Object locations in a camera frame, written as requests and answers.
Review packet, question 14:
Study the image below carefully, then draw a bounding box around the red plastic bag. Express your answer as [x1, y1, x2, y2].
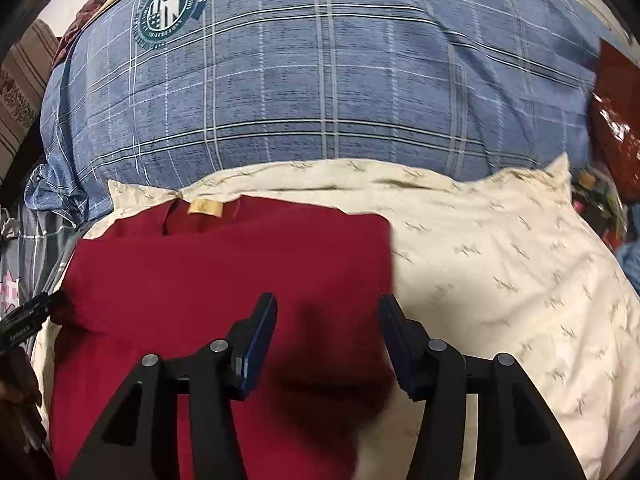
[589, 39, 640, 203]

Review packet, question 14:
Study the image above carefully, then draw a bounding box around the dark red garment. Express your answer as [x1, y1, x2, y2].
[50, 196, 393, 479]

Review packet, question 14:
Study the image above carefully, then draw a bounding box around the cream leaf-print pillow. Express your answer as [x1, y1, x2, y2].
[30, 153, 640, 480]

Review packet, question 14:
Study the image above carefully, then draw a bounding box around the blue denim clothes pile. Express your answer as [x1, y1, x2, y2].
[615, 240, 640, 295]

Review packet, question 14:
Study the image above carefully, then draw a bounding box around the grey-blue star-print cloth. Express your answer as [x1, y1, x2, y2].
[1, 200, 85, 315]

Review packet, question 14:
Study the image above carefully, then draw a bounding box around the brown striped pillow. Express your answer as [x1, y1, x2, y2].
[0, 18, 58, 180]

